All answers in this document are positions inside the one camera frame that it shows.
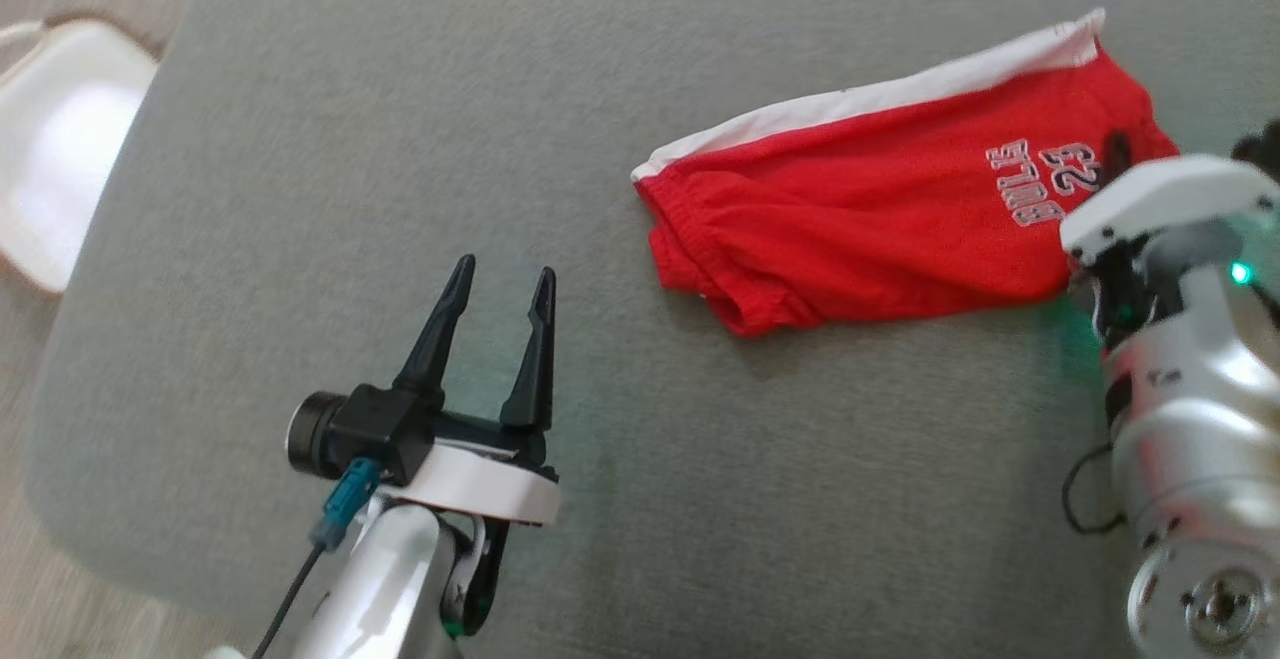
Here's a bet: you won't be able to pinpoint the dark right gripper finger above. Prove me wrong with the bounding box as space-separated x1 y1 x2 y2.
1100 130 1136 187

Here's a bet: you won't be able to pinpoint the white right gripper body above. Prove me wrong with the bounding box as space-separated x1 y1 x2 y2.
1059 153 1280 266

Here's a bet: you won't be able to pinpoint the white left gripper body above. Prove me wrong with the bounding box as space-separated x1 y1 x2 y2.
384 409 562 528

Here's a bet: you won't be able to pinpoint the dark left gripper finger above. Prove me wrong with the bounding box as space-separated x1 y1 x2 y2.
499 266 558 430
392 253 478 410

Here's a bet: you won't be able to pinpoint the red white-striped Bulls shorts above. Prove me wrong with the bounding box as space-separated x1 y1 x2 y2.
631 7 1182 339

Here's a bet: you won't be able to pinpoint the wide grey sofa seat cushion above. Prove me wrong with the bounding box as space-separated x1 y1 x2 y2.
25 0 1280 659

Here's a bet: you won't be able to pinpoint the left arm cable teal plug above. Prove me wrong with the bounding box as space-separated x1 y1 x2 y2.
250 456 383 659

